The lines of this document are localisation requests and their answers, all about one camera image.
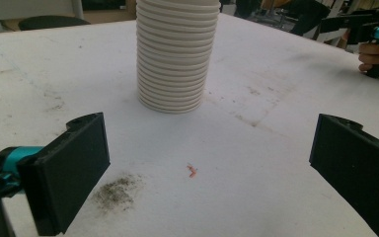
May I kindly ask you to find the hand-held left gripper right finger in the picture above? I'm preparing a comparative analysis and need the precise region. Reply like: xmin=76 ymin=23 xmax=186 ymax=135
xmin=308 ymin=113 xmax=379 ymax=237

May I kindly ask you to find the small orange scrap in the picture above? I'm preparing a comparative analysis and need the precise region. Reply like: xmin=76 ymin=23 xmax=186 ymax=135
xmin=186 ymin=163 xmax=198 ymax=179

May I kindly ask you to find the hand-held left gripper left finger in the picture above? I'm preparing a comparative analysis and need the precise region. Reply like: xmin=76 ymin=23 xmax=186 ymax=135
xmin=0 ymin=112 xmax=112 ymax=237

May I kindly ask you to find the stack of white paper cups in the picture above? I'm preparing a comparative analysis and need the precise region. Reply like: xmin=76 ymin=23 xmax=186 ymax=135
xmin=135 ymin=0 xmax=222 ymax=115

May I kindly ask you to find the dark chair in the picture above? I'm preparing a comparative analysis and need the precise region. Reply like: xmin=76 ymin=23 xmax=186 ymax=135
xmin=260 ymin=0 xmax=332 ymax=38

